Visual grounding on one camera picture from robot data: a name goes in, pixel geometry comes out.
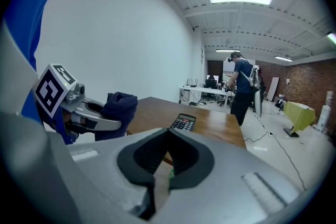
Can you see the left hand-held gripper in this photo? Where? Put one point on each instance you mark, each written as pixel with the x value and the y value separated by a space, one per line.
pixel 50 89

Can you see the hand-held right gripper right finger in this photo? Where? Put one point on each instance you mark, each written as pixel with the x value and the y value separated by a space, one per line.
pixel 223 191

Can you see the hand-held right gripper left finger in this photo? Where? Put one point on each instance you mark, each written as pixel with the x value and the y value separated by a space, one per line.
pixel 105 165

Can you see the dark blue cloth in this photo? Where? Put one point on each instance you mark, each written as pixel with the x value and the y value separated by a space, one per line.
pixel 119 110

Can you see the black calculator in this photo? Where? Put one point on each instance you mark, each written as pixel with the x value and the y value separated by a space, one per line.
pixel 183 122

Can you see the person's blue sleeved left forearm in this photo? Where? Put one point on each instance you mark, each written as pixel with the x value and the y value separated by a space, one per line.
pixel 34 8

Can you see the black router with antennas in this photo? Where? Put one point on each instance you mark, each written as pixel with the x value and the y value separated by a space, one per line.
pixel 192 83

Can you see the white office table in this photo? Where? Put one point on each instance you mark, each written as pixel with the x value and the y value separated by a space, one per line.
pixel 202 91

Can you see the black office chair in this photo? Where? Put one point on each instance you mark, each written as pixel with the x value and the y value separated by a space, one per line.
pixel 210 85

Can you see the white leaning board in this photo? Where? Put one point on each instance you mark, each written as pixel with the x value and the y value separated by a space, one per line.
pixel 273 88

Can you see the white paper rolls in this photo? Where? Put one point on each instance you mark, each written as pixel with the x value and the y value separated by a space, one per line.
pixel 325 112

